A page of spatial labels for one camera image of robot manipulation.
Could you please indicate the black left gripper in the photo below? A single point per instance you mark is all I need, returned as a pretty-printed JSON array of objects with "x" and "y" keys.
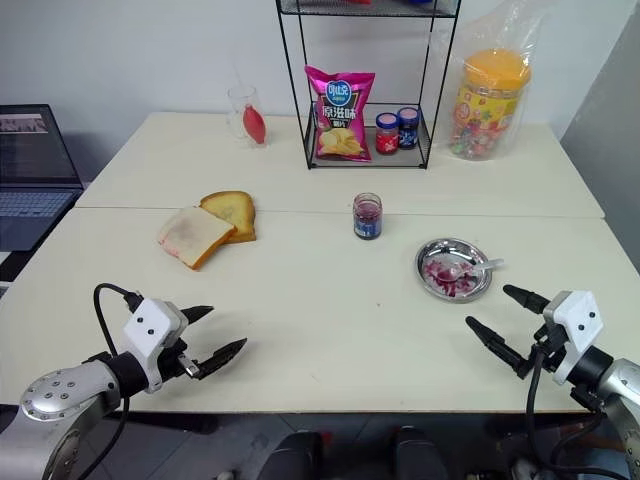
[{"x": 172, "y": 357}]

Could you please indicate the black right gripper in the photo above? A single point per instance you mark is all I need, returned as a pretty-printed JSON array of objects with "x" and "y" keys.
[{"x": 550, "y": 350}]

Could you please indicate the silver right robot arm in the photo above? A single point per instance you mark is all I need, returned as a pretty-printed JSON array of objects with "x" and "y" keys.
[{"x": 622, "y": 390}]

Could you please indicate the white bread slice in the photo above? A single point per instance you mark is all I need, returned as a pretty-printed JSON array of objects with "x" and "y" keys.
[{"x": 197, "y": 235}]

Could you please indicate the toasted brown bread slice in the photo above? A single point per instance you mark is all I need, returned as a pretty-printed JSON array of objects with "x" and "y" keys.
[{"x": 235, "y": 205}]

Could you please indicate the open glass jam jar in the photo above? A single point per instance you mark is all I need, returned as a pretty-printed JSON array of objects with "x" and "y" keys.
[{"x": 367, "y": 220}]

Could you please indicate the blue lid jar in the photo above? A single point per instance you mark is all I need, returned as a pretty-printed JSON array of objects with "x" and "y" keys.
[{"x": 408, "y": 129}]

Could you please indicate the red lid jar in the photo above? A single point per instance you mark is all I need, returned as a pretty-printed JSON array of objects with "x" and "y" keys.
[{"x": 387, "y": 135}]

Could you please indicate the clear plastic spoon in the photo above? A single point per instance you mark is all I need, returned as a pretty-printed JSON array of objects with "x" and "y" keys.
[{"x": 487, "y": 265}]

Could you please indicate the round silver metal plate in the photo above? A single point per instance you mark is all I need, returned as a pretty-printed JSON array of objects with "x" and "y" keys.
[{"x": 452, "y": 292}]

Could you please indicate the dark rounded shape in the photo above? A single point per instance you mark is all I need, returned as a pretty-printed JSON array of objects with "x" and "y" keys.
[
  {"x": 295, "y": 457},
  {"x": 420, "y": 455}
]

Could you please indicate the orange lid candy jar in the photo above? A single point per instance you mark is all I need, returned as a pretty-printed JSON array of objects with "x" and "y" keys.
[{"x": 492, "y": 115}]

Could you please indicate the red object in glass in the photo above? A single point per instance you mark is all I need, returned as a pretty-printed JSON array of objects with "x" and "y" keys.
[{"x": 255, "y": 125}]

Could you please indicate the clear drinking glass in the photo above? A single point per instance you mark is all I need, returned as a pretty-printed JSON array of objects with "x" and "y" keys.
[{"x": 239, "y": 115}]

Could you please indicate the pink potato chips bag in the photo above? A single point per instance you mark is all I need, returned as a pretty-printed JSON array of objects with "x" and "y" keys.
[{"x": 340, "y": 120}]

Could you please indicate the dark open laptop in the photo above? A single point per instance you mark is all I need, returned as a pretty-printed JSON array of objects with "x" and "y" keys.
[{"x": 30, "y": 150}]

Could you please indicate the clear plastic bag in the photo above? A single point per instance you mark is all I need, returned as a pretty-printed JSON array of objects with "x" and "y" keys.
[{"x": 525, "y": 30}]

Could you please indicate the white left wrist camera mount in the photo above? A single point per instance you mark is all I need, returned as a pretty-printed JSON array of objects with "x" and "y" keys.
[{"x": 150, "y": 325}]

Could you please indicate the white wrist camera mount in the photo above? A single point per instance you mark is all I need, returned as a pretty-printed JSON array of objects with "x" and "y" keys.
[
  {"x": 575, "y": 320},
  {"x": 150, "y": 325}
]

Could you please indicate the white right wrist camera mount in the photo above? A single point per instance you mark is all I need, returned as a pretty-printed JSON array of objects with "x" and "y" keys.
[{"x": 575, "y": 320}]

